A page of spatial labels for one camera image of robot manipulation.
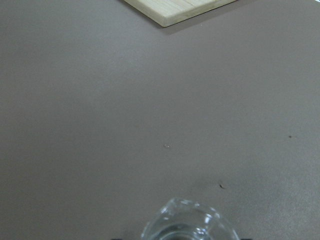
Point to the small clear glass beaker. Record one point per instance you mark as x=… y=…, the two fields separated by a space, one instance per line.
x=182 y=219

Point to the wooden cutting board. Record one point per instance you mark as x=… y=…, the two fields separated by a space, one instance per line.
x=170 y=12

